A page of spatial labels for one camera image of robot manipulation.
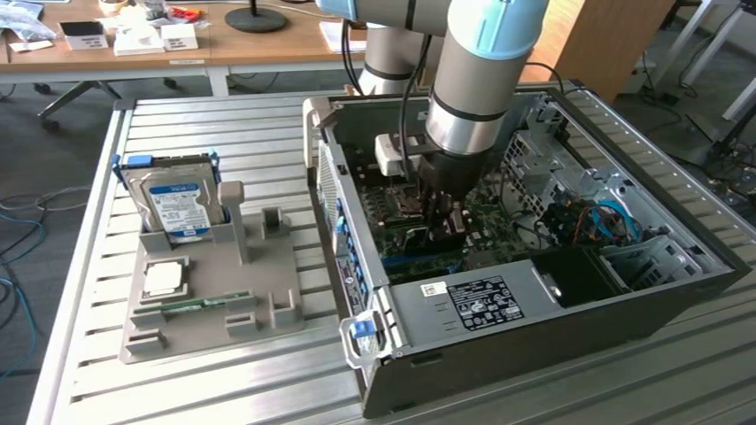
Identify red and black wires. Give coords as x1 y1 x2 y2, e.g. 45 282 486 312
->
573 204 598 245

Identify gray floor cable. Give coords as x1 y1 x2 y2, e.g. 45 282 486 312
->
0 184 94 213

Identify gray power supply unit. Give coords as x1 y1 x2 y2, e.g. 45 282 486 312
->
382 260 561 349

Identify stack of papers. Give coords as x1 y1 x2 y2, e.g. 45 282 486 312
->
317 19 368 54

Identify clear plastic bag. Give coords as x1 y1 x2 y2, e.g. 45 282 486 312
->
0 12 58 43

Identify blue wire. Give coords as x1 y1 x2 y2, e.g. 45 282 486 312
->
593 199 644 245

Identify silver CPU chip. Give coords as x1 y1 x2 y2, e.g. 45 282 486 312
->
140 260 185 298

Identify hard disk with blue label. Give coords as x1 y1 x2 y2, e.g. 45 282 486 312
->
109 149 232 245

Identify white desk frame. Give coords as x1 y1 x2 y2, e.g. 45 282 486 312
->
646 0 756 121

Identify graphics card with metal bracket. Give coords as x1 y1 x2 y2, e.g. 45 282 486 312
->
386 223 468 258

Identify installed RAM stick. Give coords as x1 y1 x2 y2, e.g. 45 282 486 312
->
382 215 468 238

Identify wooden office desk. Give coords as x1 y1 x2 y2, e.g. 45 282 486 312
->
206 0 533 97
0 0 213 97

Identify green RAM stick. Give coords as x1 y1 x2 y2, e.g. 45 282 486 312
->
129 290 253 318

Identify blue case latch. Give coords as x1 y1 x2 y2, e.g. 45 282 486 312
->
346 319 378 341

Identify small white box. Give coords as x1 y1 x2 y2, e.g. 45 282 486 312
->
158 22 198 53

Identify black open PC case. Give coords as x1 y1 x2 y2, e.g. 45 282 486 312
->
301 86 752 420

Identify silver metal drive cage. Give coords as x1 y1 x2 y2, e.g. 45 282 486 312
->
500 127 597 222

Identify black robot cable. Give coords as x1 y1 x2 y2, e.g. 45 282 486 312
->
522 61 572 92

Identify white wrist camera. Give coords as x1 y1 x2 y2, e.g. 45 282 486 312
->
374 132 428 177

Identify green motherboard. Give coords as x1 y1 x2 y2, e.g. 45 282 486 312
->
353 157 536 284

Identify wide white box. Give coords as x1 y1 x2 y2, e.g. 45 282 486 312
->
110 24 166 58

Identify white paper label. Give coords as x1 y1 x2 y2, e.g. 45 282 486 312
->
6 39 56 54

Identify silver perforated disk bay bracket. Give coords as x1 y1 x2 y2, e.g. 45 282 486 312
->
596 233 708 291

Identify CPU socket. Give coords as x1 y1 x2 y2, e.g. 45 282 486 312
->
386 185 428 219

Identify red small object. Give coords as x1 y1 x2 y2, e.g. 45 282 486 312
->
168 4 206 24

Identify black wire bundle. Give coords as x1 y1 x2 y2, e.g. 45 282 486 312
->
537 201 589 248

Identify blue floor cable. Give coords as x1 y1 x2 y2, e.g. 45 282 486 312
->
0 212 46 380

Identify white box with black top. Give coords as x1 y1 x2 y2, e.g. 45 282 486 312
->
57 20 110 51

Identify gray parts rack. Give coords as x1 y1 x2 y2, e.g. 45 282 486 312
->
117 180 306 367

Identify black round lamp base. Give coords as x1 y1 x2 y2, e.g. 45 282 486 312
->
222 0 292 35

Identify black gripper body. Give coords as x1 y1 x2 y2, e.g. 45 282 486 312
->
417 148 492 199

